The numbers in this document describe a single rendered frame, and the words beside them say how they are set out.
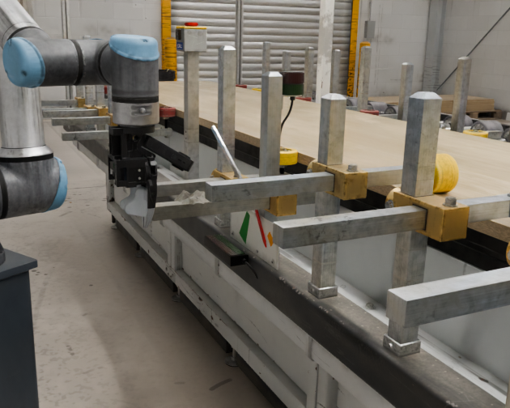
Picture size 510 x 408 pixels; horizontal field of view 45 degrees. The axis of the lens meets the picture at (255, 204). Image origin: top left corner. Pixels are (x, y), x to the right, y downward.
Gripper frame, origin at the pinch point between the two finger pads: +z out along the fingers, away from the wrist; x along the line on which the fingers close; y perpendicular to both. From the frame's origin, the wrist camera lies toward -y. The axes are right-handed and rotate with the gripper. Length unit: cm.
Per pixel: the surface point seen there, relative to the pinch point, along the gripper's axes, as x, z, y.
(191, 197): 0.4, -4.4, -9.2
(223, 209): 1.5, -1.3, -16.2
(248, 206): 1.5, -1.5, -22.1
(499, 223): 46, -7, -49
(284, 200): 5.0, -3.0, -29.0
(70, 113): -174, 0, -15
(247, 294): -15.8, 27.8, -30.6
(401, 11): -770, -81, -675
